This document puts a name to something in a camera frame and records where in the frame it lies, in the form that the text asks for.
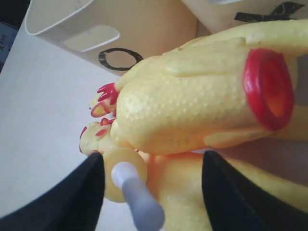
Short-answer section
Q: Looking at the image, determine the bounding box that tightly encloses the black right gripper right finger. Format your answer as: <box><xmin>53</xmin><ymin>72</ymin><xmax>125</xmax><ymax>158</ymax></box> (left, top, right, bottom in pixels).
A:
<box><xmin>202</xmin><ymin>151</ymin><xmax>308</xmax><ymax>231</ymax></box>

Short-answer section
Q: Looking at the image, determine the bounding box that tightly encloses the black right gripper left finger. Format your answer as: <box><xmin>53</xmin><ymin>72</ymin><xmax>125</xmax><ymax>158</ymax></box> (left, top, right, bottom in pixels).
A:
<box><xmin>0</xmin><ymin>153</ymin><xmax>105</xmax><ymax>231</ymax></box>

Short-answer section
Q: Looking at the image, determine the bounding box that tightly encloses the chicken head with white squeaker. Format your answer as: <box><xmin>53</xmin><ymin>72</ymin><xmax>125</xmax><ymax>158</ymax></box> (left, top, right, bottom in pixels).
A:
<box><xmin>103</xmin><ymin>148</ymin><xmax>165</xmax><ymax>231</ymax></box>

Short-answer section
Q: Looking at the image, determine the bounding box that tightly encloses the yellow rubber chicken front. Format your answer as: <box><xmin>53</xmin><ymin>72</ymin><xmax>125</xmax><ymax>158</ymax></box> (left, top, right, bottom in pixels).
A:
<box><xmin>79</xmin><ymin>119</ymin><xmax>308</xmax><ymax>231</ymax></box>

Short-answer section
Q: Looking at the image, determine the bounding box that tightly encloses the headless yellow rubber chicken body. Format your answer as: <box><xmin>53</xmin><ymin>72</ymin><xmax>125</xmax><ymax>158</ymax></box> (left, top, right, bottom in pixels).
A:
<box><xmin>98</xmin><ymin>19</ymin><xmax>308</xmax><ymax>155</ymax></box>

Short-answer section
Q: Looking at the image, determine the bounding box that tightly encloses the cream bin marked O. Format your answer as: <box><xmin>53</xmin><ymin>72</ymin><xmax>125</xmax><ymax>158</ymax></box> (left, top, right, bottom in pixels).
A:
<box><xmin>25</xmin><ymin>0</ymin><xmax>197</xmax><ymax>76</ymax></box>

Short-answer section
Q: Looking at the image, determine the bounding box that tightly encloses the cream bin marked X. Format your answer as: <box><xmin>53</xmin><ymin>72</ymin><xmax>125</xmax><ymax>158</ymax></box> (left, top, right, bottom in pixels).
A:
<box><xmin>183</xmin><ymin>0</ymin><xmax>308</xmax><ymax>33</ymax></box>

